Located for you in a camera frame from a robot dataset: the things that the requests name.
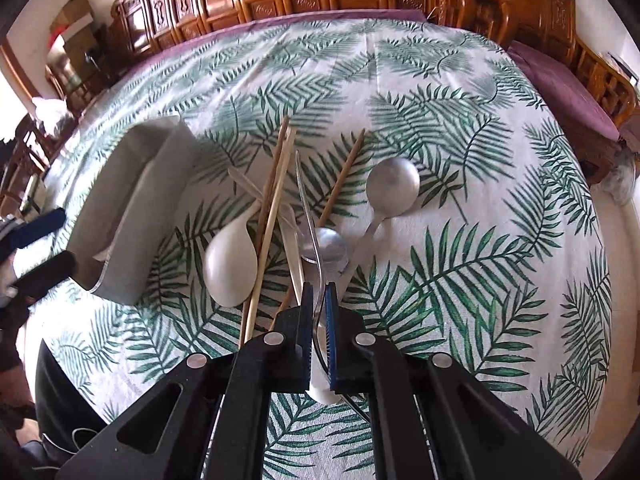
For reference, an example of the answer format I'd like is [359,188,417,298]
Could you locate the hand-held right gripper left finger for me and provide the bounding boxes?
[55,282,315,480]

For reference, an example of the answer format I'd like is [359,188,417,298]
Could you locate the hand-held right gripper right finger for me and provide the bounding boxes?
[324,282,583,480]

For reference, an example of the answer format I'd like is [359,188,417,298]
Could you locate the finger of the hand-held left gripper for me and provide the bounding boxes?
[10,251,78,302]
[14,208,67,249]

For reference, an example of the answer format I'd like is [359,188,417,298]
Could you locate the small metal spoon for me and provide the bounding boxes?
[299,226,349,281]

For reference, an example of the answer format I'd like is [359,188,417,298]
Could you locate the light bamboo chopstick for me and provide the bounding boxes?
[239,127,299,348]

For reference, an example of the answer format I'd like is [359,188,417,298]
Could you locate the white soup spoon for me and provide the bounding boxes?
[204,205,261,308]

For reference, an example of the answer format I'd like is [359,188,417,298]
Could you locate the grey rectangular container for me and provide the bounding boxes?
[65,115,196,306]

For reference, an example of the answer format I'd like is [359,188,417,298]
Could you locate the small steel spoon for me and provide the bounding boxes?
[295,149,373,423]

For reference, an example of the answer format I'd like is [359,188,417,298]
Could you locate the large metal spoon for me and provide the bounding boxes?
[345,156,422,281]

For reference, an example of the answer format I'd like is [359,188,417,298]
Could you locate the brown wooden chopstick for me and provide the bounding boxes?
[272,129,367,331]
[254,116,291,256]

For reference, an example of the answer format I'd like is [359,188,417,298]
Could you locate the wooden side chair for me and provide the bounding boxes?
[0,117,56,211]

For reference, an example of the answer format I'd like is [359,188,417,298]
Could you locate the white bag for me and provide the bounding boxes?
[32,97,76,131]

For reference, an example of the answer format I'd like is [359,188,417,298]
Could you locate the cardboard box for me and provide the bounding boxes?
[50,0,94,28]
[62,27,101,68]

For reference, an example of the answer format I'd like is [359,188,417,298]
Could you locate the leaf-print tablecloth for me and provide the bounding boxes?
[25,17,613,480]

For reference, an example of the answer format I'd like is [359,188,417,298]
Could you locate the clear plastic bag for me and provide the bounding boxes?
[600,150,638,206]

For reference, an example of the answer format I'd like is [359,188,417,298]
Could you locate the purple seat cushion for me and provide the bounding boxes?
[507,40,621,143]

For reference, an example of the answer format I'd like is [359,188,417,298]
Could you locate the wooden armchair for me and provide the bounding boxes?
[430,0,511,43]

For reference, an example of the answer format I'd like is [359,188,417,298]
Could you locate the carved wooden bench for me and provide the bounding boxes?
[507,0,640,186]

